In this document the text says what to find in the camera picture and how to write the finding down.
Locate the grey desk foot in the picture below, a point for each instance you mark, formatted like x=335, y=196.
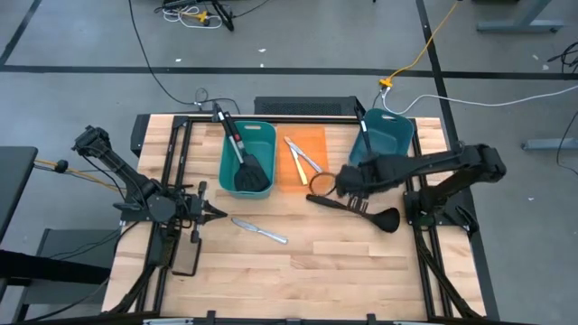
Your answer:
x=548, y=144

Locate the black computer case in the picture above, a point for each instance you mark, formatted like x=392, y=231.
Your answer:
x=307, y=106

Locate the blue-teal plastic bin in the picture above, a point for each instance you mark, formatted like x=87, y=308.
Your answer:
x=388, y=135

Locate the black ladle with white mark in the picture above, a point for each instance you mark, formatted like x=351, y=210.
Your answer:
x=363, y=135

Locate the silver butter knife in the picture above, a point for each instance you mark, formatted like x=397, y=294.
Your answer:
x=311, y=162
x=266, y=234

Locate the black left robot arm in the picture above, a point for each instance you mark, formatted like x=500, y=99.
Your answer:
x=135, y=185

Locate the black spatula with red mark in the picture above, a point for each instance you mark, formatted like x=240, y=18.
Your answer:
x=232, y=128

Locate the black mesh box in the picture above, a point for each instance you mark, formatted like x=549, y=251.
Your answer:
x=160, y=248

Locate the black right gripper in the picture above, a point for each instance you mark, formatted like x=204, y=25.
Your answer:
x=375, y=176

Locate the grey stool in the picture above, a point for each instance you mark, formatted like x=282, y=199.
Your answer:
x=58, y=244

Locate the orange translucent plastic bin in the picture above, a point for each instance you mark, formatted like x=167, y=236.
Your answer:
x=314, y=140

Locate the black bar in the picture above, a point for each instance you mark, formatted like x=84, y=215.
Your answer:
x=45, y=268

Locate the grey desk base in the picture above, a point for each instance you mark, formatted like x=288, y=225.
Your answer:
x=519, y=25

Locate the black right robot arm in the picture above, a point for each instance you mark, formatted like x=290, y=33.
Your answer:
x=451, y=162

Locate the black side desk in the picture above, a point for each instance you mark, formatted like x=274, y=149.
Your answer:
x=13, y=180

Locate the green-teal plastic bin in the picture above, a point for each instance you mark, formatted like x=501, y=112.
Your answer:
x=262, y=144

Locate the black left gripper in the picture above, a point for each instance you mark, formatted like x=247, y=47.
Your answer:
x=198, y=216

